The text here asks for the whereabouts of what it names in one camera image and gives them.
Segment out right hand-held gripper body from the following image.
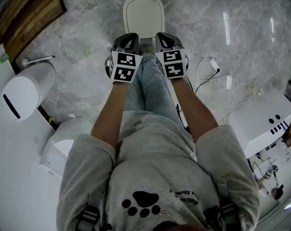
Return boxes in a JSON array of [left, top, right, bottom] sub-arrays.
[[154, 47, 190, 80]]

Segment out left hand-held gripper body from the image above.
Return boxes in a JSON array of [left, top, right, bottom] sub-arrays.
[[104, 46, 143, 84]]

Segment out white plastic lid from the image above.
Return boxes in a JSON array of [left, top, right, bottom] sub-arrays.
[[122, 0, 166, 39]]

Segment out person's right forearm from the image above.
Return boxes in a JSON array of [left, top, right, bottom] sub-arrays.
[[170, 77, 220, 143]]

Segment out person's left forearm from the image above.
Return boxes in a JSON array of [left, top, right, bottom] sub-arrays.
[[90, 80, 131, 151]]

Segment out white toilet black stripe lid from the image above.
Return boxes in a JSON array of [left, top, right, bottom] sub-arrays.
[[0, 62, 57, 123]]

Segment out beige slipper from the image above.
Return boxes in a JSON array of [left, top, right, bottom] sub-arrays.
[[139, 43, 157, 56]]

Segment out light dotted jeans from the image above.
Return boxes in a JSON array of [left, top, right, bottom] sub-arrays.
[[124, 55, 185, 128]]

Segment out white power strip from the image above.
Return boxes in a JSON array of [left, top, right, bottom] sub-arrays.
[[207, 57, 222, 73]]

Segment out small yellow floor items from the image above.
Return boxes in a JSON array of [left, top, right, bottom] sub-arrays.
[[248, 83, 262, 95]]

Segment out wooden steps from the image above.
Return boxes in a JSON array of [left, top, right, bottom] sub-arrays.
[[0, 0, 68, 65]]

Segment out grey paw-print shirt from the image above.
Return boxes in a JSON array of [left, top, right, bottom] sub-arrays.
[[56, 109, 261, 231]]

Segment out white box with black marks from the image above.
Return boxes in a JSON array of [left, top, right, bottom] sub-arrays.
[[228, 91, 291, 159]]

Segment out green bottle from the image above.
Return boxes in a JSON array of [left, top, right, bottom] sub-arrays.
[[0, 53, 11, 66]]

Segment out white power cable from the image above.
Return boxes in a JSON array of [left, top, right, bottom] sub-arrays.
[[196, 56, 239, 125]]

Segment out thin white cable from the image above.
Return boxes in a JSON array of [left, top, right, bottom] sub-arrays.
[[219, 51, 291, 125]]

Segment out grey harness strap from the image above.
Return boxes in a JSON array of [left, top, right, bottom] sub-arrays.
[[219, 198, 240, 229], [76, 204, 101, 231]]

